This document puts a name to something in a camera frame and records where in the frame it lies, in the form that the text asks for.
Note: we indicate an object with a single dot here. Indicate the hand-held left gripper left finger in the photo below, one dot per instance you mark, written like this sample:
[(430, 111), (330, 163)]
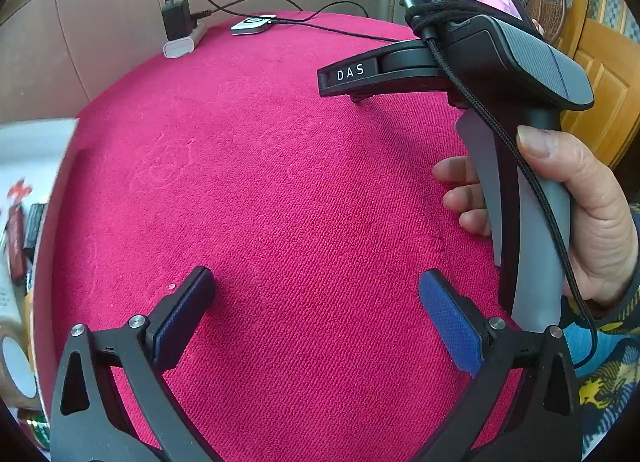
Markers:
[(185, 317)]

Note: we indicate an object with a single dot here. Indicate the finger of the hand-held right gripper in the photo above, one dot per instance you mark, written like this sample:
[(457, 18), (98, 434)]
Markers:
[(359, 98)]

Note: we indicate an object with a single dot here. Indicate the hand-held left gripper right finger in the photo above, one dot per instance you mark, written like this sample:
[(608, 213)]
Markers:
[(450, 322)]

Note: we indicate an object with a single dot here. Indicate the white cardboard tray box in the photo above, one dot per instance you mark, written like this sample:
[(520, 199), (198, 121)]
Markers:
[(45, 142)]

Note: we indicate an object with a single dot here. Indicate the person's right forearm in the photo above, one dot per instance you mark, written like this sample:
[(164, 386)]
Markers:
[(612, 357)]

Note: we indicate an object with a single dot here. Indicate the person's right hand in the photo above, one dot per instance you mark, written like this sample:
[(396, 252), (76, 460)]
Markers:
[(595, 222)]

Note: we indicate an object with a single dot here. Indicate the wooden door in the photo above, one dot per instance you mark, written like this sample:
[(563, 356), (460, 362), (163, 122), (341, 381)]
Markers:
[(600, 42)]

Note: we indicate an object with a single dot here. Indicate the red tablecloth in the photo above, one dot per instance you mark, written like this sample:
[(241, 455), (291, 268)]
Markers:
[(300, 192)]

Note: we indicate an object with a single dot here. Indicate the small white square device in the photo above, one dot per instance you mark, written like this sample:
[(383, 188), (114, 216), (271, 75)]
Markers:
[(250, 26)]

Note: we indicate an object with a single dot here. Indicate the brown tape roll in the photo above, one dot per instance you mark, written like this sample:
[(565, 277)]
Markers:
[(17, 367)]

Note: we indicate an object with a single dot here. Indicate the white pill bottle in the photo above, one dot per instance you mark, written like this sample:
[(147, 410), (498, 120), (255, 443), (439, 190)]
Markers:
[(7, 292)]

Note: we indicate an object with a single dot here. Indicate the white power strip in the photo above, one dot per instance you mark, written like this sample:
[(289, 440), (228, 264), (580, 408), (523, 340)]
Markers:
[(182, 46)]

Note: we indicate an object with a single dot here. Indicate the black plug-in charger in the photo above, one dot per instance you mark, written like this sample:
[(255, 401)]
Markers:
[(176, 20)]

